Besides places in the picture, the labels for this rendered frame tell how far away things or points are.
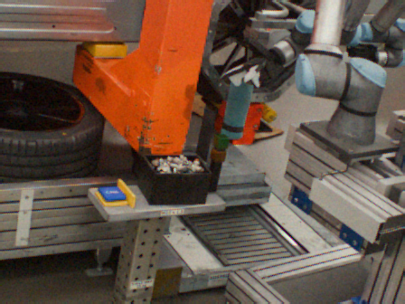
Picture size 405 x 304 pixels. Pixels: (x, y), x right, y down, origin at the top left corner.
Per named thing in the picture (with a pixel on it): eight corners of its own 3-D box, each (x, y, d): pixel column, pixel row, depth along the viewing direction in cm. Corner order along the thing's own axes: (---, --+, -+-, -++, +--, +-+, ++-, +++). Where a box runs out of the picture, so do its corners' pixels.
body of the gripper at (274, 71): (263, 87, 281) (289, 70, 286) (253, 63, 279) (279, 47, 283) (249, 86, 288) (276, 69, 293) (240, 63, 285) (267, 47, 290)
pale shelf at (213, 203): (201, 186, 297) (202, 179, 296) (224, 211, 285) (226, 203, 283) (87, 196, 276) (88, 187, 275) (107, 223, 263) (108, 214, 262)
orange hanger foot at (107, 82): (108, 80, 346) (121, -1, 332) (164, 137, 306) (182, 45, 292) (70, 81, 338) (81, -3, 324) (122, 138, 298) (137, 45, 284)
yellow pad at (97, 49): (113, 45, 337) (115, 33, 335) (127, 58, 327) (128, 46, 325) (80, 45, 330) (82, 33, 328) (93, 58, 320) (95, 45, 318)
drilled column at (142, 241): (136, 299, 302) (155, 195, 285) (148, 316, 294) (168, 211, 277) (110, 303, 297) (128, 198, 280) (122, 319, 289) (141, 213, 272)
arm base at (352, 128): (384, 142, 259) (393, 112, 255) (350, 147, 250) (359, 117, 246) (350, 121, 269) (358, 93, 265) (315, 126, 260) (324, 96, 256)
